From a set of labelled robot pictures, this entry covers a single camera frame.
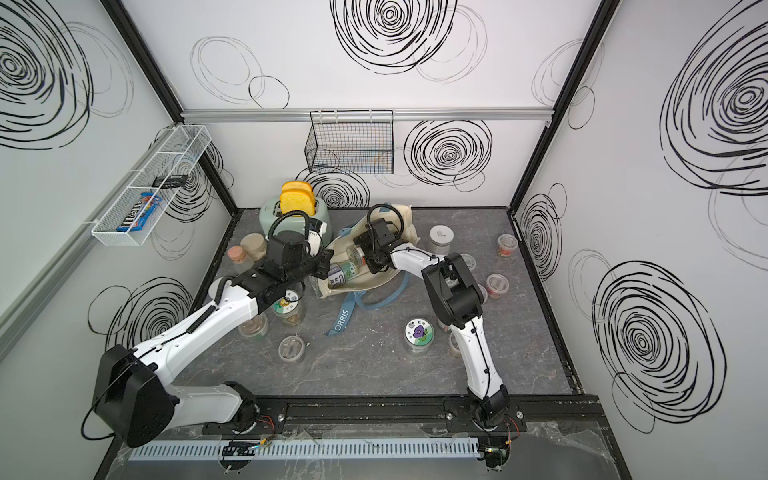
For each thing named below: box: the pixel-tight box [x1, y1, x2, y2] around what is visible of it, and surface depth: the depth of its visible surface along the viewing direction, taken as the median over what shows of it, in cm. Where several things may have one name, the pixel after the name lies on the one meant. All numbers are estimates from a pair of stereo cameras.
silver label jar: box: [429, 224, 455, 255], surface depth 102 cm
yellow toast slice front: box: [279, 190, 315, 216], surface depth 98 cm
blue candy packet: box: [116, 192, 162, 232], surface depth 72 cm
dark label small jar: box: [278, 335, 305, 361], surface depth 82 cm
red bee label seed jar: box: [497, 234, 519, 257], surface depth 104 cm
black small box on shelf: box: [152, 174, 188, 189], surface depth 80 cm
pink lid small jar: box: [227, 245, 246, 264], surface depth 96 cm
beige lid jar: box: [240, 232, 267, 261], surface depth 104 cm
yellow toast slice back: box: [280, 180, 314, 197], surface depth 98 cm
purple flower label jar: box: [405, 318, 435, 353], surface depth 82 cm
